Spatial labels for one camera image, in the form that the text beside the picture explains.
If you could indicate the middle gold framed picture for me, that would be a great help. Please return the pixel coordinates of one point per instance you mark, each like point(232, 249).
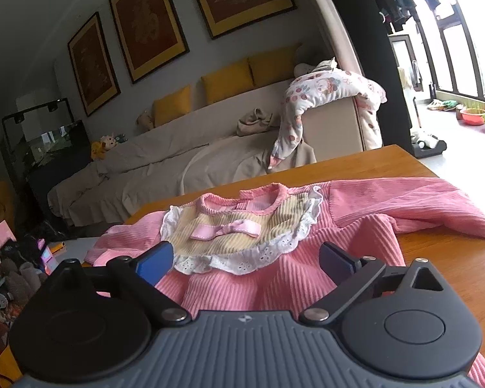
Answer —
point(149, 33)

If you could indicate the left gold framed picture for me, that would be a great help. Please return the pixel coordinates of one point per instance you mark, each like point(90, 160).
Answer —
point(92, 65)

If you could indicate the yellow cushion middle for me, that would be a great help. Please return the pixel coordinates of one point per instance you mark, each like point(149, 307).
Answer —
point(227, 82)

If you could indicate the glass fish tank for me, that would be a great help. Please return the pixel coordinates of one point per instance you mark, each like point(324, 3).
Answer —
point(44, 144)

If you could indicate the pink knit baby dress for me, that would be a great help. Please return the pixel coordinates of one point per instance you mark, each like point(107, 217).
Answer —
point(261, 250)

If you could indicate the crumpled beige cloth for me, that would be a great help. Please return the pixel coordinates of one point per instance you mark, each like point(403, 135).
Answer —
point(257, 121)

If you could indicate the yellow cushion right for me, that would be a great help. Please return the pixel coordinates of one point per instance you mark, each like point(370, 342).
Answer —
point(273, 66)

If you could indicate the yellow cushion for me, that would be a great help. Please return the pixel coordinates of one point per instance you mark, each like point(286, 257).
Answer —
point(227, 82)
point(273, 66)
point(172, 106)

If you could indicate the yellow cushion left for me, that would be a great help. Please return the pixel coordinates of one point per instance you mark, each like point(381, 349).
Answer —
point(172, 106)

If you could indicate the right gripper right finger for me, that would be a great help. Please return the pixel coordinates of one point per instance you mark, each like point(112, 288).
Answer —
point(356, 280)

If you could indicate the red plastic basin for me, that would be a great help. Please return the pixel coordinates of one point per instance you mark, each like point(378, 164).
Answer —
point(474, 117)

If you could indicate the yellow plush toy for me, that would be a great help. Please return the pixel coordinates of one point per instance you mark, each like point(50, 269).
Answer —
point(101, 147)

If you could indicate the white side table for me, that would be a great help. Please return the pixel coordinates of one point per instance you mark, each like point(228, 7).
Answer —
point(75, 248)

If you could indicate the beige covered sofa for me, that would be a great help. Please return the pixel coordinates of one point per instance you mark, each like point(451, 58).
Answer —
point(197, 151)

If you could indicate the floral baby blanket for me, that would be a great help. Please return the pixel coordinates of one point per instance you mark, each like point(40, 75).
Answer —
point(333, 110)

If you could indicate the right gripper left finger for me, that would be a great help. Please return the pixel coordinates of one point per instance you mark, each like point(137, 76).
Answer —
point(136, 278)

